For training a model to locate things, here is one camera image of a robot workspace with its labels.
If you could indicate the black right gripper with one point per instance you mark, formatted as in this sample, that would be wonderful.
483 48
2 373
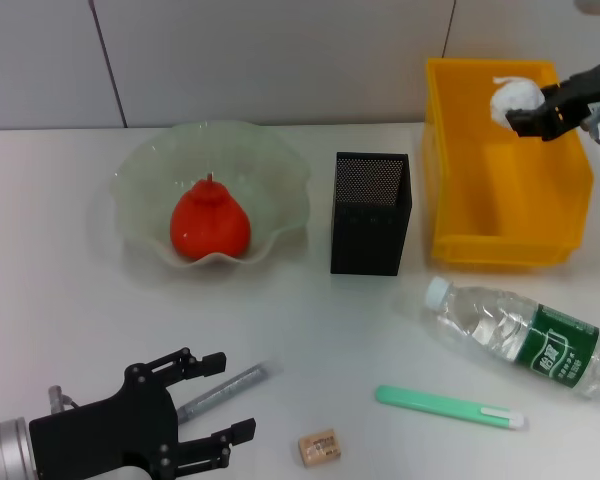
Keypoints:
592 90

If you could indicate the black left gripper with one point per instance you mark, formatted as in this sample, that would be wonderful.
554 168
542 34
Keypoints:
105 430

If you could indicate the white paper ball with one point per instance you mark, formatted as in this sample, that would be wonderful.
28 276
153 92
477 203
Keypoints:
515 97

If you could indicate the red pear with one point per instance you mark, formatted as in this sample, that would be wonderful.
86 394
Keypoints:
210 225

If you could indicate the clear water bottle green label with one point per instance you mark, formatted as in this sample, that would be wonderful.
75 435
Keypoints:
480 320

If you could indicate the silver marker pen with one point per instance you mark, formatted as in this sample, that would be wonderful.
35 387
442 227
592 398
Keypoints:
230 387

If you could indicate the black mesh pen holder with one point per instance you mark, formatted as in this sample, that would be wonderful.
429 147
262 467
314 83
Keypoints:
370 240

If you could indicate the translucent green wavy glass plate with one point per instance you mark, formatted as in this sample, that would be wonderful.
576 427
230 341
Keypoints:
270 175

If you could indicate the yellow plastic storage bin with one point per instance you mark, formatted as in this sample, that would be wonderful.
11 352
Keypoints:
480 200

